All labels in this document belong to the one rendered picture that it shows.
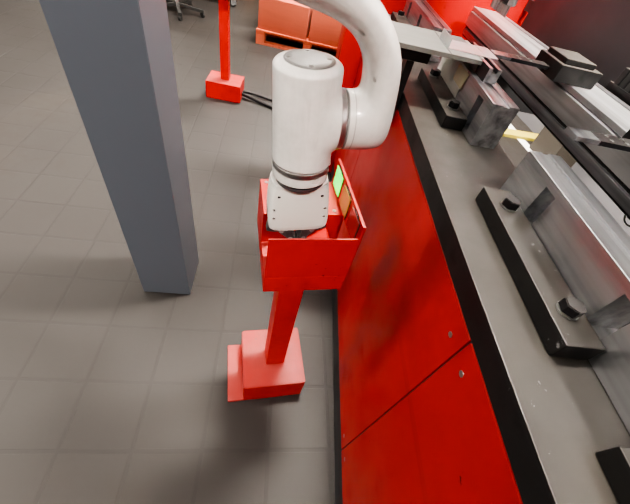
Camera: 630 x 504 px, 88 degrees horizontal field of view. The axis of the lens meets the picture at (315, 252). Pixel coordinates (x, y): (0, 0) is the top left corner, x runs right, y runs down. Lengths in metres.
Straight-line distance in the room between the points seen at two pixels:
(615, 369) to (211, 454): 1.03
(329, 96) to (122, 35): 0.55
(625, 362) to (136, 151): 1.02
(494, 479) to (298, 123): 0.47
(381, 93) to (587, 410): 0.42
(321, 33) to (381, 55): 3.54
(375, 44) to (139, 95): 0.62
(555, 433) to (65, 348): 1.36
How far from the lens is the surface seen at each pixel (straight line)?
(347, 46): 1.86
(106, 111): 0.97
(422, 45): 0.92
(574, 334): 0.50
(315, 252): 0.57
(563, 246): 0.58
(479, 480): 0.52
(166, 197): 1.07
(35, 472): 1.33
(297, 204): 0.52
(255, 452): 1.22
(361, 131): 0.44
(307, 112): 0.41
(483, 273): 0.53
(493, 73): 0.93
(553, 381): 0.49
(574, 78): 1.11
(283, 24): 3.98
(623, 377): 0.52
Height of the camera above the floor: 1.20
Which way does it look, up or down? 47 degrees down
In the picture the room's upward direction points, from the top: 16 degrees clockwise
